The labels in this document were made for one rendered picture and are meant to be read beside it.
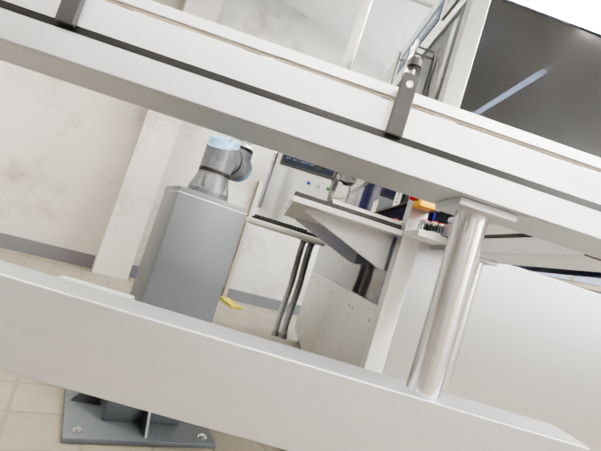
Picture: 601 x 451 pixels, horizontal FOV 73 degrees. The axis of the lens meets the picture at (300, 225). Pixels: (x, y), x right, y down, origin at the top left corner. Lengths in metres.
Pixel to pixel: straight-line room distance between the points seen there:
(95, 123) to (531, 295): 3.66
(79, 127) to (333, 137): 3.72
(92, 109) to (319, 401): 3.83
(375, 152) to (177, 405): 0.44
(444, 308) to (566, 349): 1.15
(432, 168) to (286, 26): 4.42
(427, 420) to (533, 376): 1.09
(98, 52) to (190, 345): 0.41
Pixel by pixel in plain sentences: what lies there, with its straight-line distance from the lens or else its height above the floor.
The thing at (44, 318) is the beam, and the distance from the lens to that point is 0.64.
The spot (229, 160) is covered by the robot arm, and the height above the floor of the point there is 0.94.
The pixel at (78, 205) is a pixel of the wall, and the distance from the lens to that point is 4.16.
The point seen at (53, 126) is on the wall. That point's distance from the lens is 4.19.
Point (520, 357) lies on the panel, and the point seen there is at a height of 0.58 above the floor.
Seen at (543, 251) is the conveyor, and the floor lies 0.85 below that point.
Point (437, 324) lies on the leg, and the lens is 0.65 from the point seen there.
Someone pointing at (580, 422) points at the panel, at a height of 0.42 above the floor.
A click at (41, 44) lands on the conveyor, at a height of 0.85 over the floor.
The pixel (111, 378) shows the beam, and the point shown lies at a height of 0.46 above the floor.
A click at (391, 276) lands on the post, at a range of 1.44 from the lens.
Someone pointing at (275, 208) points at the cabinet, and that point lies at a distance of 2.41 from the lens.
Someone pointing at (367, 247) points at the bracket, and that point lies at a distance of 1.51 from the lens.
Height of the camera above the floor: 0.69
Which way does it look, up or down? 4 degrees up
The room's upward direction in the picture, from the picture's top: 17 degrees clockwise
